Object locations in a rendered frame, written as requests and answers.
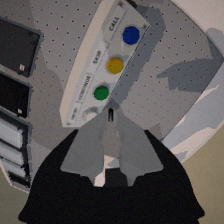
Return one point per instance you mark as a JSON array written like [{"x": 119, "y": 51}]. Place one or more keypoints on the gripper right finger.
[{"x": 142, "y": 154}]

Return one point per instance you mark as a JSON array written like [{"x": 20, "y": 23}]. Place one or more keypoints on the white operator button panel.
[{"x": 109, "y": 43}]

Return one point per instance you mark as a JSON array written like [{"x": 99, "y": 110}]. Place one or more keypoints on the white rectangular plate lid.
[
  {"x": 11, "y": 155},
  {"x": 15, "y": 169}
]

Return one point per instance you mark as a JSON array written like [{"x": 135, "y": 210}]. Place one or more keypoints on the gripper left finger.
[{"x": 81, "y": 153}]

